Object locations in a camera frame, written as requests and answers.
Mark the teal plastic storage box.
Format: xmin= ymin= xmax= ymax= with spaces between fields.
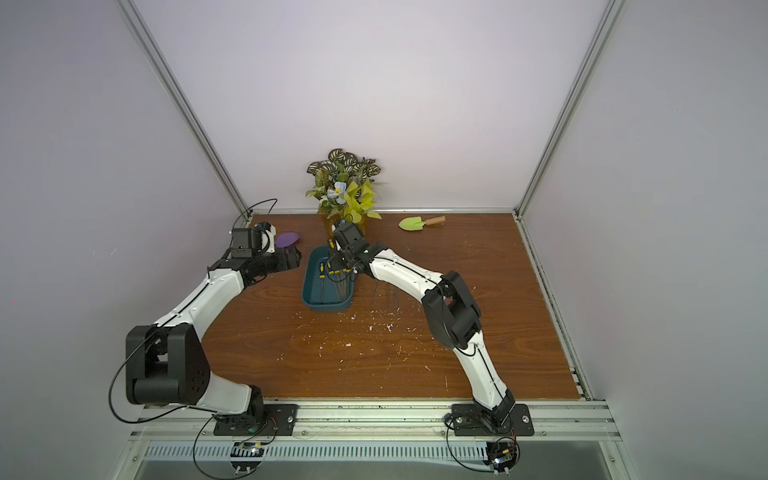
xmin=301 ymin=245 xmax=354 ymax=313

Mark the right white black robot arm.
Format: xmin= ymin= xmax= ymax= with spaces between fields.
xmin=332 ymin=223 xmax=516 ymax=431

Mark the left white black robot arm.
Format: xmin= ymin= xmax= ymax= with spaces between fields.
xmin=123 ymin=222 xmax=301 ymax=422

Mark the file in box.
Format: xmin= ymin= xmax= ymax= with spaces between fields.
xmin=318 ymin=262 xmax=327 ymax=303

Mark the amber vase with plants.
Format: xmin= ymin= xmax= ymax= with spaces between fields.
xmin=306 ymin=148 xmax=381 ymax=237

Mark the left controller board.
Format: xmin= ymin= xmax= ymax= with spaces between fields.
xmin=229 ymin=441 xmax=266 ymax=477

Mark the controller board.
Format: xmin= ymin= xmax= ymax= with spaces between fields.
xmin=486 ymin=436 xmax=521 ymax=475
xmin=229 ymin=441 xmax=266 ymax=477

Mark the right controller board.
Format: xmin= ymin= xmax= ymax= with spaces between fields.
xmin=486 ymin=436 xmax=521 ymax=475

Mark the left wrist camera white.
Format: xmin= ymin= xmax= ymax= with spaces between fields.
xmin=254 ymin=221 xmax=276 ymax=254

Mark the purple trowel pink handle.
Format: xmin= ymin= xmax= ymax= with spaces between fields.
xmin=275 ymin=232 xmax=300 ymax=249

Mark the green trowel wooden handle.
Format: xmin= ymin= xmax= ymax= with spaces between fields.
xmin=398 ymin=216 xmax=446 ymax=232

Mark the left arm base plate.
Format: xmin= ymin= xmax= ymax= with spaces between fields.
xmin=213 ymin=403 xmax=299 ymax=437

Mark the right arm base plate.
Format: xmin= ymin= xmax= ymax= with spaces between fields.
xmin=449 ymin=403 xmax=535 ymax=437

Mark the aluminium front rail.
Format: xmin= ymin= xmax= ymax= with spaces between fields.
xmin=128 ymin=399 xmax=622 ymax=443

